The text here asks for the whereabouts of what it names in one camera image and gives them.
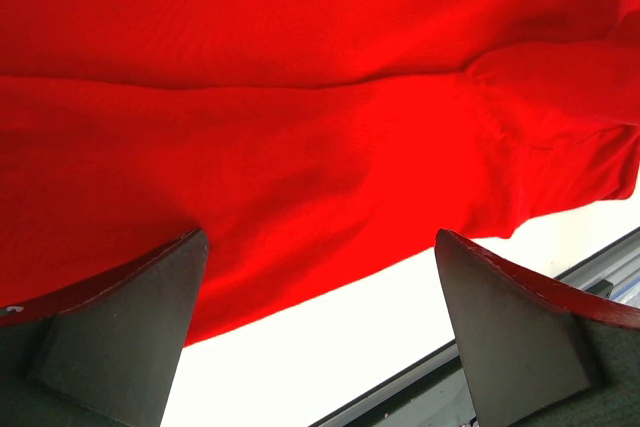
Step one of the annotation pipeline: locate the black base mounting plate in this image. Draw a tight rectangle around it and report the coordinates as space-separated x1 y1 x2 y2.
307 226 640 427

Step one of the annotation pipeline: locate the red t shirt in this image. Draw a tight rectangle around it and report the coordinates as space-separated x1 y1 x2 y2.
1 0 639 343

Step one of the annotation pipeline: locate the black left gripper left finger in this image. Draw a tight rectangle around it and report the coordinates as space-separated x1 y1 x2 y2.
1 231 209 426

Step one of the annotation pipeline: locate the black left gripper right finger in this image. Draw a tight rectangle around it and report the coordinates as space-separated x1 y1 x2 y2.
435 230 639 426

